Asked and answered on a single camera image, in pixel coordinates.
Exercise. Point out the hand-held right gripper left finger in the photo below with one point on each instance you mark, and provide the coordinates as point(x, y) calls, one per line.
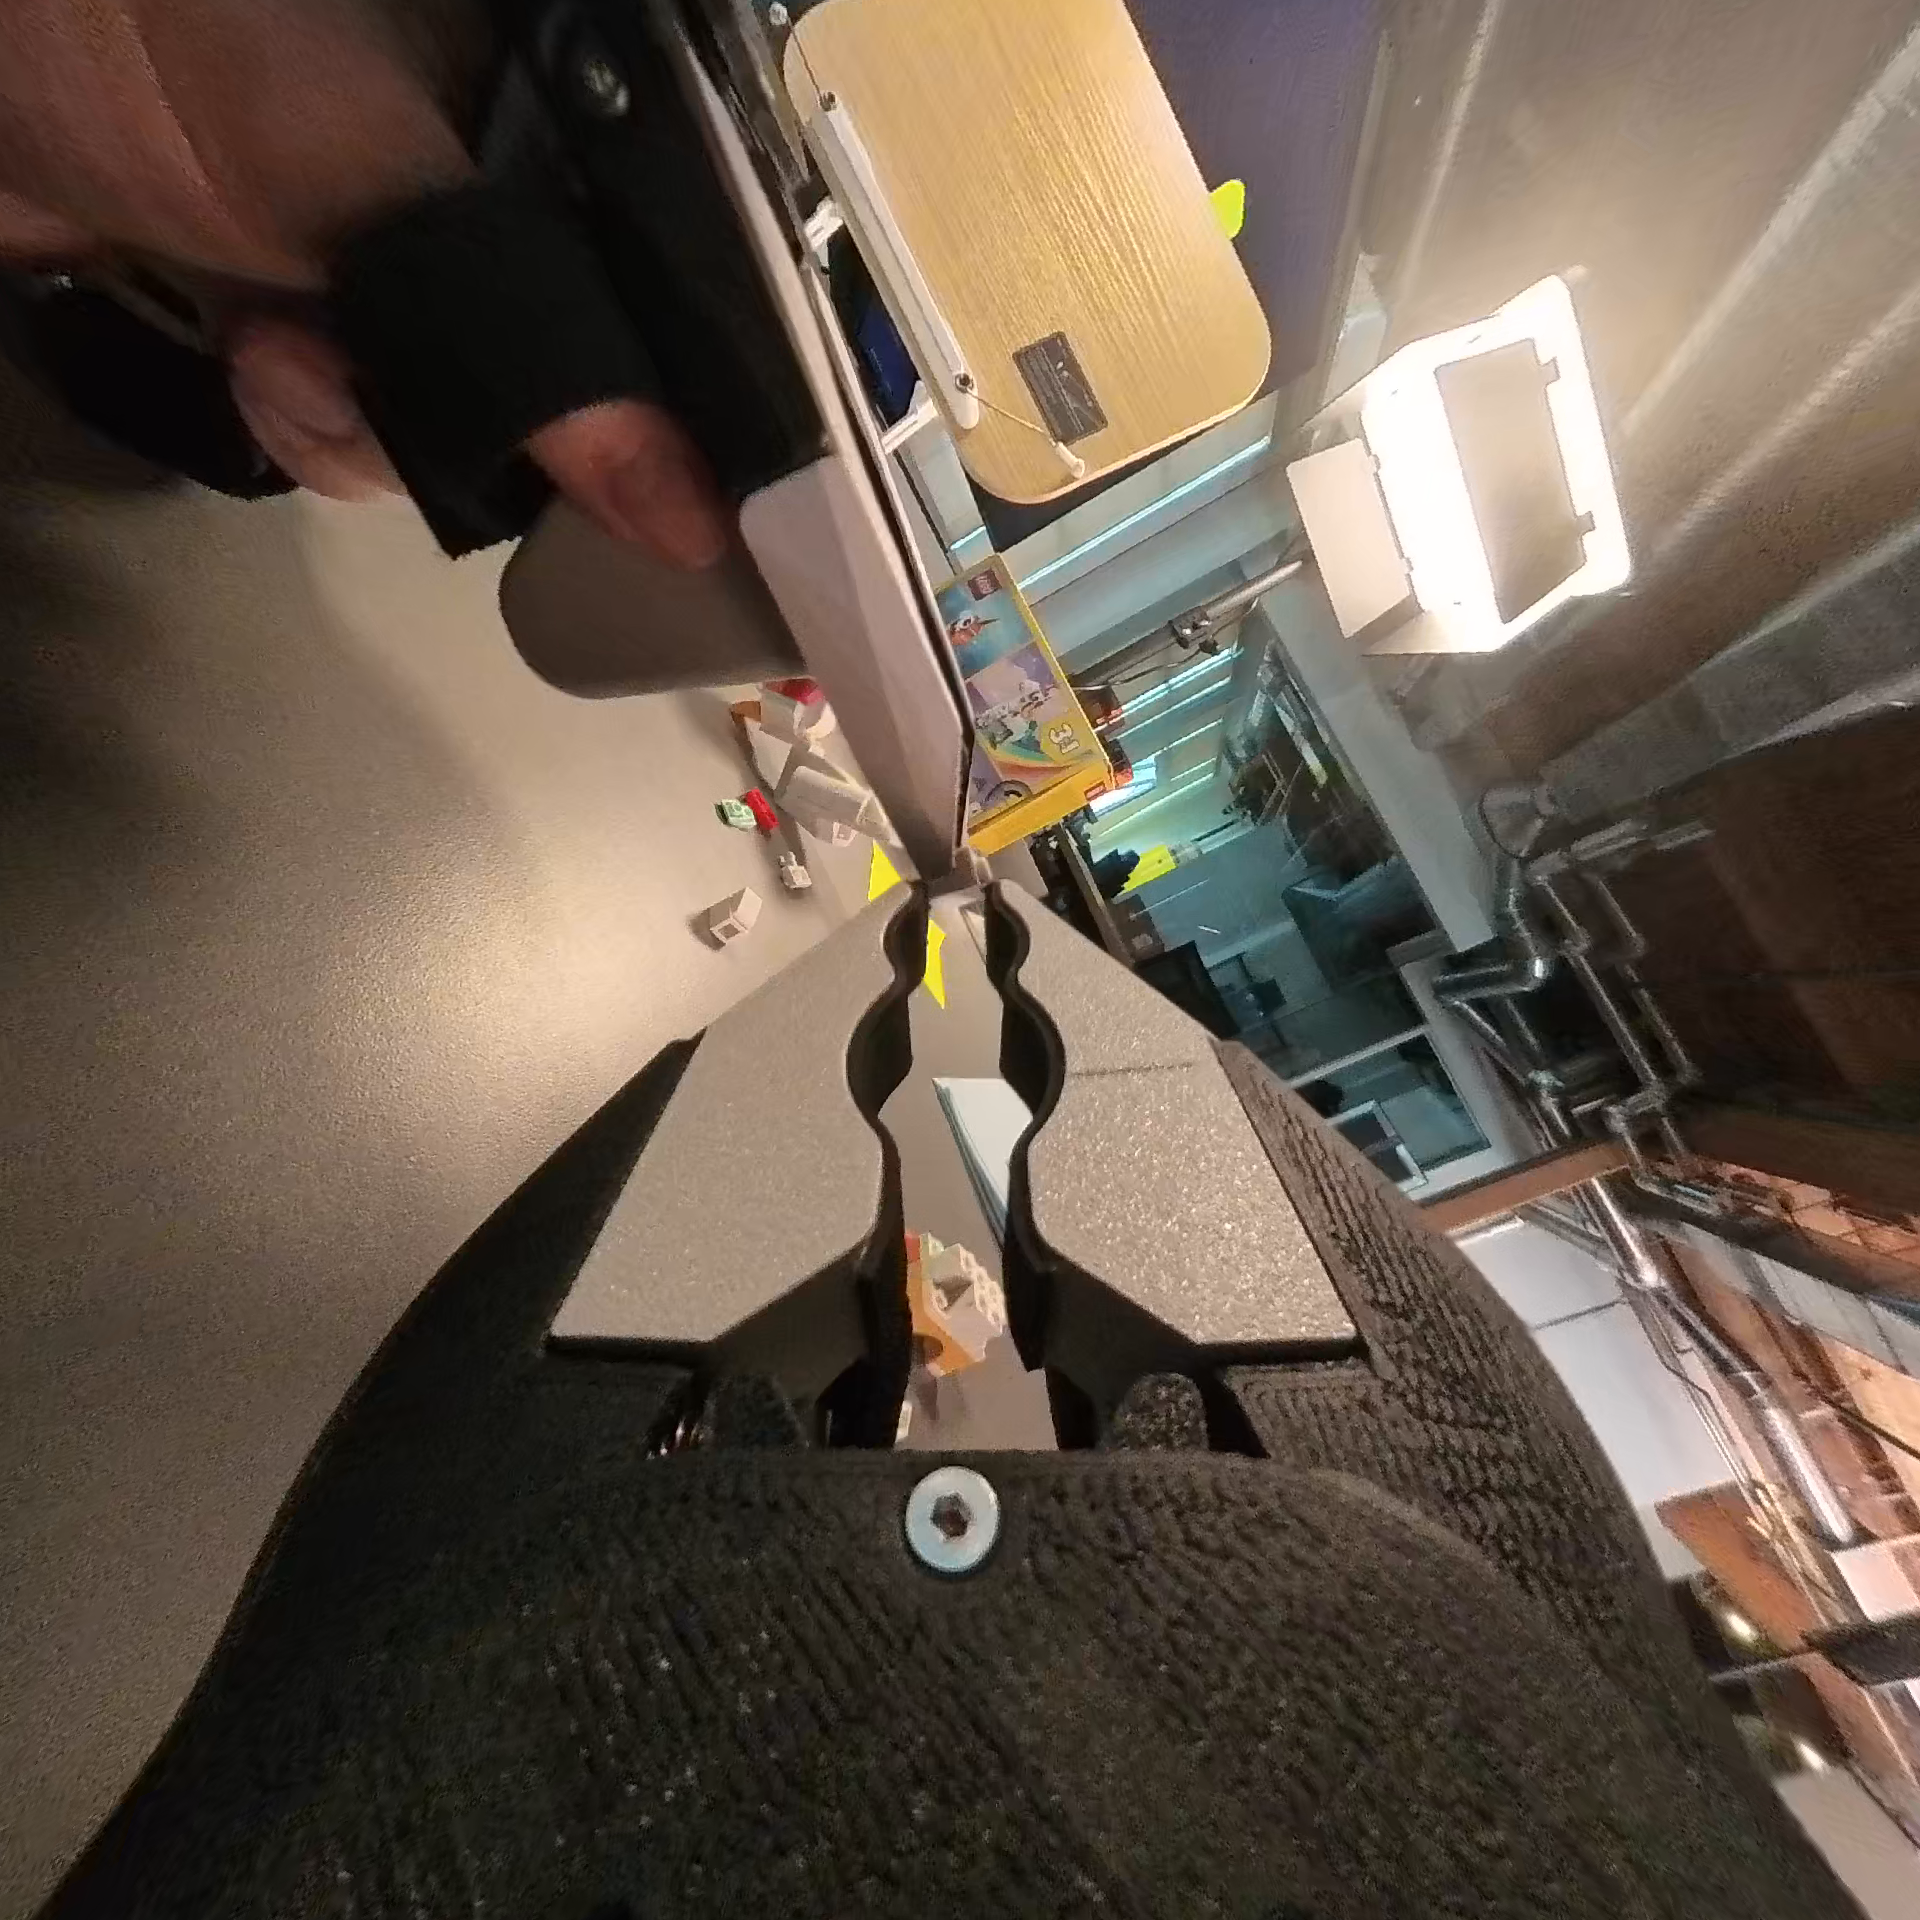
point(720, 1201)

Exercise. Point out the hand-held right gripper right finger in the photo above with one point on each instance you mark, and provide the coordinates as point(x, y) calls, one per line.
point(1185, 1201)

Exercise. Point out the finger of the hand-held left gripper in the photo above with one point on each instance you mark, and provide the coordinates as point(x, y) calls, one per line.
point(884, 676)

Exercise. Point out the small white lego brick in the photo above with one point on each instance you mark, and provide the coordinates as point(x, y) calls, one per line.
point(955, 872)

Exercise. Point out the white lego build red part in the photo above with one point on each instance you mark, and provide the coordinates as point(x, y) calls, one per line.
point(787, 714)

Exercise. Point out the white lego figure pieces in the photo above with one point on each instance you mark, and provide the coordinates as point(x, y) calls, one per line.
point(826, 791)

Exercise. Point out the colourful lego box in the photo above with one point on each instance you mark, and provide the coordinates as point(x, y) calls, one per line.
point(1027, 705)

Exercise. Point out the green red lego piece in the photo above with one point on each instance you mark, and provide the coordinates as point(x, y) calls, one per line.
point(746, 814)

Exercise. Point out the tan white lego build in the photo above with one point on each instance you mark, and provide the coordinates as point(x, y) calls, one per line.
point(954, 1305)

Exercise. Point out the white angled lego piece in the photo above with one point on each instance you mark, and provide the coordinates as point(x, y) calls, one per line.
point(730, 917)

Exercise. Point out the person's left hand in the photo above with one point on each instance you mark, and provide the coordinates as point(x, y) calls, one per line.
point(225, 136)

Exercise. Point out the white booklet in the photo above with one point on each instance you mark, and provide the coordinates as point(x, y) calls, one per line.
point(973, 1125)

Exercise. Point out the yellow flat plate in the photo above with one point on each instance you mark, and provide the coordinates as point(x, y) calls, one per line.
point(940, 960)

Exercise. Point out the yellow paper tag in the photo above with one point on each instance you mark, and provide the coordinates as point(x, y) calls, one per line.
point(1148, 869)
point(1231, 210)

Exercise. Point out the wooden board with label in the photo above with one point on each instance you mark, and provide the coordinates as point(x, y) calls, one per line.
point(1050, 196)

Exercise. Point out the silver ceiling pipes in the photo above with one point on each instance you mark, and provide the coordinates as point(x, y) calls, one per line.
point(1575, 960)

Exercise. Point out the white light panel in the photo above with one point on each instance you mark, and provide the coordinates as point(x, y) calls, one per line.
point(1500, 465)

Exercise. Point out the white rail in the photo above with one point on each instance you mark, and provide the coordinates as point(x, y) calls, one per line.
point(915, 301)

